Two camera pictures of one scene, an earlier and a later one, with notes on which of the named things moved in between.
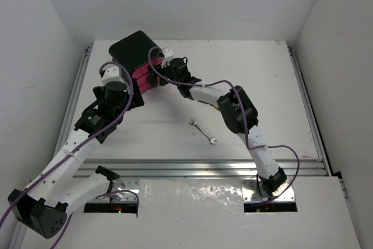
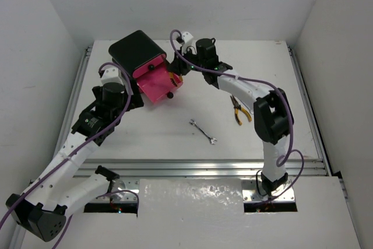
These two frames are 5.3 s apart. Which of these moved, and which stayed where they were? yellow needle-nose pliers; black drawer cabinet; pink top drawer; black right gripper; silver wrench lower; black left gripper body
Moved: black right gripper; yellow needle-nose pliers
Stayed: black drawer cabinet; black left gripper body; pink top drawer; silver wrench lower
